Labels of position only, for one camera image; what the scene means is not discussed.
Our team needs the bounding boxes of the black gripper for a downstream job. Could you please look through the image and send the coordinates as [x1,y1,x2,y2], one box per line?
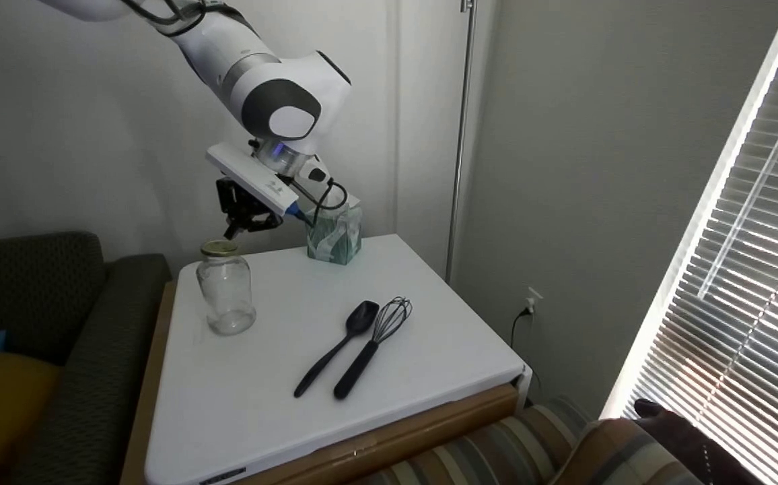
[213,176,284,243]

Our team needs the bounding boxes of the black plastic spoon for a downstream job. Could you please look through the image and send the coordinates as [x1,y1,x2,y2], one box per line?
[291,298,383,402]

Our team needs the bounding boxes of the clear glass jar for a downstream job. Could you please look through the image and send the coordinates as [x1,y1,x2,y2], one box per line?
[193,251,259,339]

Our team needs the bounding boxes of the teal patterned tissue box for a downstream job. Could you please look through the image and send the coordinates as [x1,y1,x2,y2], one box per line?
[302,200,365,269]

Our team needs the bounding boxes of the striped fabric sofa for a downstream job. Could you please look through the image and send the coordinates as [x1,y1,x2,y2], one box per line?
[350,398,741,485]

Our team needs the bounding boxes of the dark brown furry object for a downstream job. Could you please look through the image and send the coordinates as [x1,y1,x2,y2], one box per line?
[632,395,766,485]

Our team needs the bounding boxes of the white window blinds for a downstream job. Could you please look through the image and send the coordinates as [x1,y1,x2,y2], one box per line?
[601,0,778,485]

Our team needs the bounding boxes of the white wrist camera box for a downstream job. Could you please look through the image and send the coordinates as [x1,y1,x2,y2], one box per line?
[202,141,306,222]

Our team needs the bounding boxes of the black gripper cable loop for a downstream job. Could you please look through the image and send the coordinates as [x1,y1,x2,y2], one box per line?
[298,173,352,230]

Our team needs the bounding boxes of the black handled wire whisk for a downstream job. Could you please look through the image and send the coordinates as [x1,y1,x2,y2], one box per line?
[332,296,414,404]

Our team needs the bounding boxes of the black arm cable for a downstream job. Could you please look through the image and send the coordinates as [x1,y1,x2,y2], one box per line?
[120,0,248,41]

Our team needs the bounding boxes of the thin vertical wall pole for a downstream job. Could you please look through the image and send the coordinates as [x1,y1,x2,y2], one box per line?
[445,0,478,263]

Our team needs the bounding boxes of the black outlet power cord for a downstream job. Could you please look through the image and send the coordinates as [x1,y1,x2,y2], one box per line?
[507,304,532,356]

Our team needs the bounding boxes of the white wall outlet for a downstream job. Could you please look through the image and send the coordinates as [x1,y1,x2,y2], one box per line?
[520,286,546,317]

